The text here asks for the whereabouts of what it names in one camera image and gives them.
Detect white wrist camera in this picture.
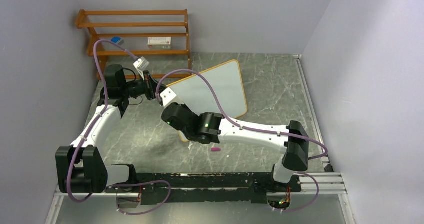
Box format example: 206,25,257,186
133,56,150,73
159,87,184,108

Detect white red box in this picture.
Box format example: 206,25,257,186
147,37,172,49

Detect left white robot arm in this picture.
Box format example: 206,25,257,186
55,61,157,193

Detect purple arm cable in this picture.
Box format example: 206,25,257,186
155,69,329,213
66,39,140,204

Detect blue whiteboard eraser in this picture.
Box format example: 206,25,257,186
111,36,125,46

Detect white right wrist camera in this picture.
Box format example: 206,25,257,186
159,87,184,108

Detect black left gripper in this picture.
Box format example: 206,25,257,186
121,70,168,101

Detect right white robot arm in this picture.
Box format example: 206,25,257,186
161,102,309,191

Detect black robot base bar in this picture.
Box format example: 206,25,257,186
137,172,302,205

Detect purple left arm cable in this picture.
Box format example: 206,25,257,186
66,39,140,204

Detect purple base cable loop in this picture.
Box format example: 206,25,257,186
110,180,172,216

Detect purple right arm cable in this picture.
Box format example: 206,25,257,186
155,69,329,213

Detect yellow-framed whiteboard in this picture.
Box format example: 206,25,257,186
167,60,248,141

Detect orange wooden shelf rack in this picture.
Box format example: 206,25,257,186
75,9,193,70

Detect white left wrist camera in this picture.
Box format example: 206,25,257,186
133,56,150,73

